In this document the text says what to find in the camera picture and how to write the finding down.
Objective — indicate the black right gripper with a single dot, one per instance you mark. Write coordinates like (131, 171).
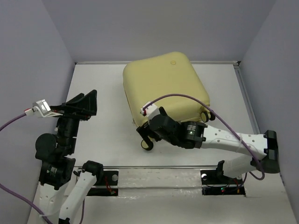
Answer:
(145, 131)

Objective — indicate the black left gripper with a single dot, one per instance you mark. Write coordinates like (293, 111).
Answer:
(87, 106)

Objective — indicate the pale yellow hard-shell suitcase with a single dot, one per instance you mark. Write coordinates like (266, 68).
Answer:
(165, 77)

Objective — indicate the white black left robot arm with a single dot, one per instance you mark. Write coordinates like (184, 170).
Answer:
(54, 149)

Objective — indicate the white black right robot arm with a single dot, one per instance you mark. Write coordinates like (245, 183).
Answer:
(257, 151)

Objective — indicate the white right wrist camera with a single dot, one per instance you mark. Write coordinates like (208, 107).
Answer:
(149, 111)

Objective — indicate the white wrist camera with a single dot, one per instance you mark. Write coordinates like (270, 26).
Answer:
(149, 111)
(41, 109)

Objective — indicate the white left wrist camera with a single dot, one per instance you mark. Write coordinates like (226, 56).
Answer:
(41, 109)

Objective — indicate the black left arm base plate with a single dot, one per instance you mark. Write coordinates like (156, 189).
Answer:
(107, 186)

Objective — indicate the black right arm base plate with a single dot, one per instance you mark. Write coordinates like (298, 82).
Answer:
(212, 185)

